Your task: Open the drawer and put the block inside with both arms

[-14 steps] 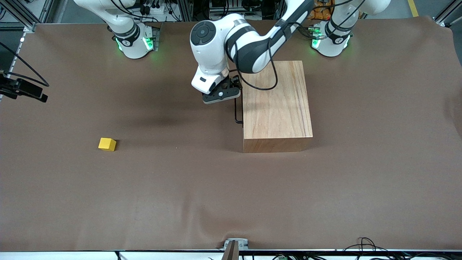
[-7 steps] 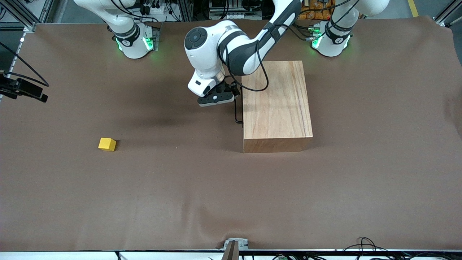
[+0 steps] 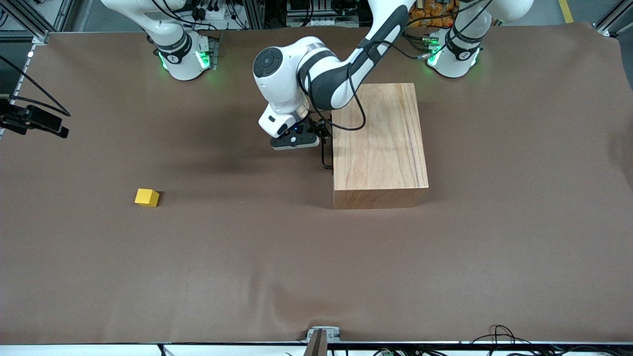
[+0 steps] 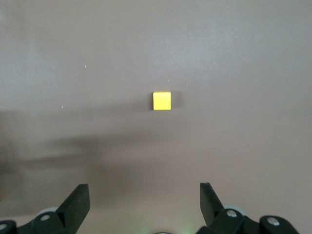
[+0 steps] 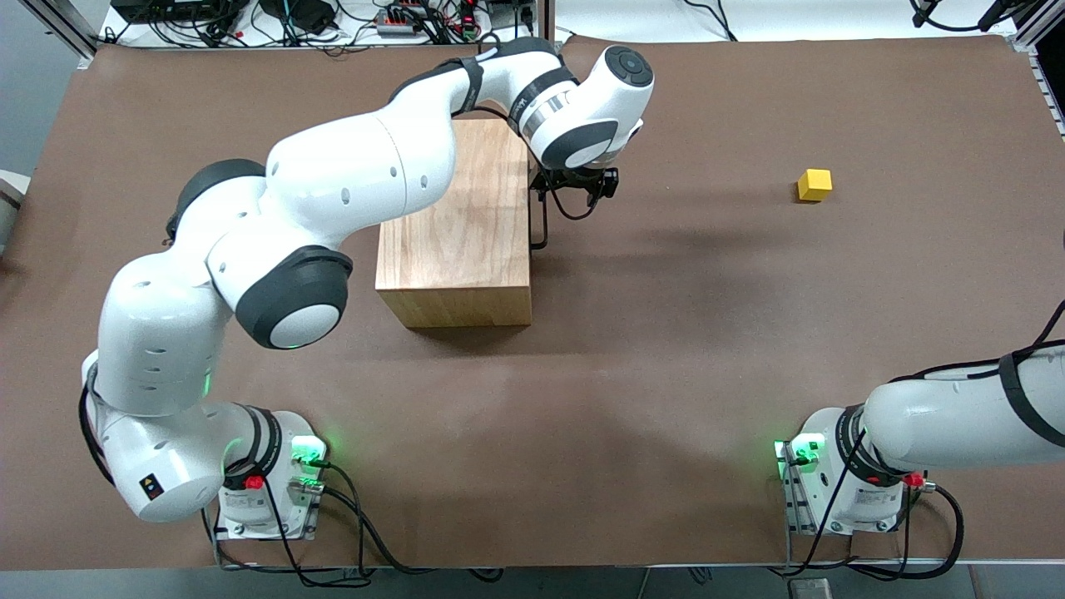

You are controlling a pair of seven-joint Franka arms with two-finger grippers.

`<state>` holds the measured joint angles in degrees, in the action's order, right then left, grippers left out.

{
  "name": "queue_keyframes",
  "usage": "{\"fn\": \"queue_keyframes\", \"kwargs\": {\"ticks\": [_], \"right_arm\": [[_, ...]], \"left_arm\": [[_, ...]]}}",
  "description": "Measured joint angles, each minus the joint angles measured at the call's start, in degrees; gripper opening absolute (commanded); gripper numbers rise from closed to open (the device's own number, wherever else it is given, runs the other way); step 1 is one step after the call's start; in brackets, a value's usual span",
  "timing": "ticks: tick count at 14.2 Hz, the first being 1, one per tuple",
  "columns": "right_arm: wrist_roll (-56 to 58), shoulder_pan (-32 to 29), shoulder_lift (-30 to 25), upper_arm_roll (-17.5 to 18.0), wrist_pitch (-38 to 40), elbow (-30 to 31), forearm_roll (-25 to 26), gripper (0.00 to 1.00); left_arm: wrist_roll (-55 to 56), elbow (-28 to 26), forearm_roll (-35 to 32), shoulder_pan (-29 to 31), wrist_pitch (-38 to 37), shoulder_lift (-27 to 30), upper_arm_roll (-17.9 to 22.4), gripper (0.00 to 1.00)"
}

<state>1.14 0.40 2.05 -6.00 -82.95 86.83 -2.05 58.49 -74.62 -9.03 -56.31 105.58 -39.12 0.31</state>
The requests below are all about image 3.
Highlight yellow wooden cube block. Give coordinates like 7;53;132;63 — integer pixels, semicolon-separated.
135;188;160;208

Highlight black base cable with connector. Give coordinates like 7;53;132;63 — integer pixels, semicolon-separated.
403;30;442;61

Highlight wooden drawer with black handle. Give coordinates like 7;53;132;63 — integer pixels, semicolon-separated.
320;141;335;172

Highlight orange snack bags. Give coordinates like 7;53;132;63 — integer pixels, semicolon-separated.
409;0;458;28

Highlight grey table edge clamp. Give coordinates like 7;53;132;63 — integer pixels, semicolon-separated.
303;326;343;356

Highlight white vented equipment box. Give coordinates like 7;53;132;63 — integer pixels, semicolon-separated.
286;0;361;28

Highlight black cable bundle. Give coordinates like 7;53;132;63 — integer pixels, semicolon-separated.
470;324;633;356

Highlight aluminium frame profile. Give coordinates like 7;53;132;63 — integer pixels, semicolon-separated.
0;0;51;45
593;10;633;38

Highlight brown table mat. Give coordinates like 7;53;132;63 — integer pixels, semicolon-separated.
0;22;633;344

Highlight white power strip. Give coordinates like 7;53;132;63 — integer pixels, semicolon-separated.
190;0;233;20

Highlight wooden cabinet box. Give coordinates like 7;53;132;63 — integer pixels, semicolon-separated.
330;83;429;210

